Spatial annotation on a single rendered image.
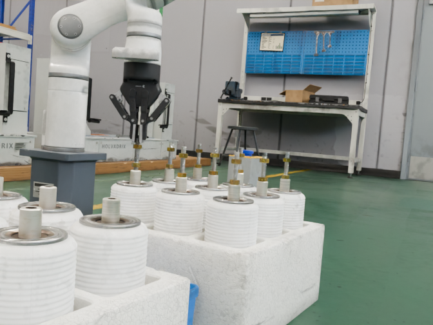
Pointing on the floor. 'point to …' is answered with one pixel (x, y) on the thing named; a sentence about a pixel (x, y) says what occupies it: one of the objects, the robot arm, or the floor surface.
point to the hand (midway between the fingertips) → (138, 133)
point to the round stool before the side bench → (239, 139)
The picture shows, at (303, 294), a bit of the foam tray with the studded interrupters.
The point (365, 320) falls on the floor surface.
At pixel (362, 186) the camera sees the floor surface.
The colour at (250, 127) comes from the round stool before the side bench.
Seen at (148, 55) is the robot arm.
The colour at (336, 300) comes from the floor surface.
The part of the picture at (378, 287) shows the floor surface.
